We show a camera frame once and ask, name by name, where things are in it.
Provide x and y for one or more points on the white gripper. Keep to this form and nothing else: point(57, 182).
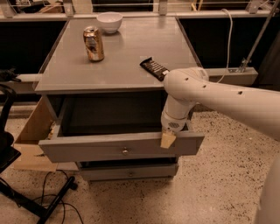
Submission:
point(172, 122)

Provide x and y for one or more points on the grey top drawer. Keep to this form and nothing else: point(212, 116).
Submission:
point(96, 129)

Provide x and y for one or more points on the grey drawer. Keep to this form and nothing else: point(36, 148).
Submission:
point(130, 172)
point(96, 129)

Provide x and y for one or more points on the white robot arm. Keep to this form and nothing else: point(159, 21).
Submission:
point(257, 108)

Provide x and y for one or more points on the grey bottom drawer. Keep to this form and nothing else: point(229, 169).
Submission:
point(130, 172)

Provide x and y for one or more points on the grey drawer cabinet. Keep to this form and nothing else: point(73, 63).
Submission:
point(70, 74)

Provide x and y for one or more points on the open cardboard box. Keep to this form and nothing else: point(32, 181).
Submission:
point(37, 128)

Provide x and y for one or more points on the dark chocolate bar wrapper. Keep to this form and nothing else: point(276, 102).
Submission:
point(155, 69)

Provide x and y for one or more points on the crushed gold soda can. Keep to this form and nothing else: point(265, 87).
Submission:
point(93, 43)

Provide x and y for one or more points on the white ceramic bowl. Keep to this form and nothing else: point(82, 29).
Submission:
point(110, 22)

